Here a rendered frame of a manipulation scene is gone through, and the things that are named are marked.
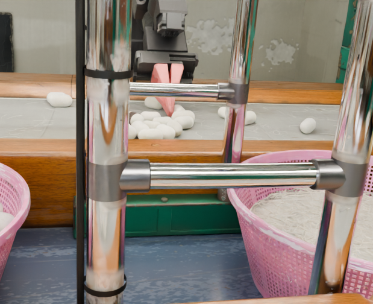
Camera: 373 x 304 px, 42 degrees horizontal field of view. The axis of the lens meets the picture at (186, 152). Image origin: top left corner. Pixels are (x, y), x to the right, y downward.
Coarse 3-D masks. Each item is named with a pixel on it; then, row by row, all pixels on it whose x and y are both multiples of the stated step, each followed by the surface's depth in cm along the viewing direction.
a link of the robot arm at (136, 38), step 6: (132, 18) 110; (132, 24) 111; (138, 24) 111; (132, 30) 112; (138, 30) 112; (132, 36) 112; (138, 36) 113; (132, 42) 112; (138, 42) 113; (132, 48) 113; (138, 48) 114; (132, 54) 114; (132, 60) 115
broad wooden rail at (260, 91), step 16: (0, 80) 86; (16, 80) 87; (32, 80) 88; (48, 80) 89; (64, 80) 90; (144, 80) 95; (208, 80) 100; (224, 80) 101; (256, 80) 104; (0, 96) 85; (16, 96) 85; (32, 96) 86; (256, 96) 95; (272, 96) 95; (288, 96) 96; (304, 96) 97; (320, 96) 97; (336, 96) 98
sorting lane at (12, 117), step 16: (0, 112) 76; (16, 112) 77; (32, 112) 77; (48, 112) 78; (64, 112) 79; (160, 112) 83; (208, 112) 85; (256, 112) 87; (272, 112) 88; (288, 112) 89; (304, 112) 90; (320, 112) 91; (336, 112) 92; (0, 128) 68; (16, 128) 69; (32, 128) 69; (48, 128) 70; (64, 128) 70; (192, 128) 75; (208, 128) 75; (256, 128) 77; (272, 128) 78; (288, 128) 78; (320, 128) 80
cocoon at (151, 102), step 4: (148, 100) 84; (152, 100) 84; (156, 100) 83; (148, 104) 84; (152, 104) 83; (156, 104) 83; (160, 104) 83; (152, 108) 84; (156, 108) 84; (160, 108) 84
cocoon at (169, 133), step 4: (160, 124) 69; (164, 124) 68; (160, 128) 68; (164, 128) 67; (168, 128) 67; (172, 128) 67; (164, 132) 67; (168, 132) 67; (172, 132) 67; (164, 136) 67; (168, 136) 67; (172, 136) 67
